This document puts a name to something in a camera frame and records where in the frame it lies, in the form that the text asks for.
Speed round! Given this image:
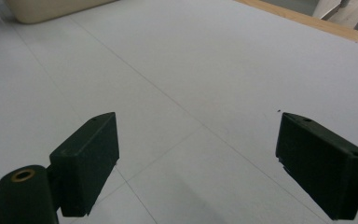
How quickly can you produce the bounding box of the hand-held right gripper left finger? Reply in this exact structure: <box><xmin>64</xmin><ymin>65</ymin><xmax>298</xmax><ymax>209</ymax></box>
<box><xmin>49</xmin><ymin>111</ymin><xmax>120</xmax><ymax>217</ymax></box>

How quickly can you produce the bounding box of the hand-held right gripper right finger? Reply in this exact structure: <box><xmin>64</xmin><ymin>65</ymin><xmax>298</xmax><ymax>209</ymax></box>
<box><xmin>275</xmin><ymin>112</ymin><xmax>358</xmax><ymax>221</ymax></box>

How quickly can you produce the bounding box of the beige plastic basket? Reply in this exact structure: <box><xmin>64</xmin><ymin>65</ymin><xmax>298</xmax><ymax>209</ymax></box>
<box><xmin>4</xmin><ymin>0</ymin><xmax>119</xmax><ymax>25</ymax></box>

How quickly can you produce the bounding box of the wooden table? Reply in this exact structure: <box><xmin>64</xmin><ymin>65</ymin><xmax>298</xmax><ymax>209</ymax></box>
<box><xmin>234</xmin><ymin>0</ymin><xmax>358</xmax><ymax>49</ymax></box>

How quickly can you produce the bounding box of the white table mat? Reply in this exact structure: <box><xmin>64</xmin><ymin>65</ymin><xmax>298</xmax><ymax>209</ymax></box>
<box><xmin>0</xmin><ymin>0</ymin><xmax>358</xmax><ymax>224</ymax></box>

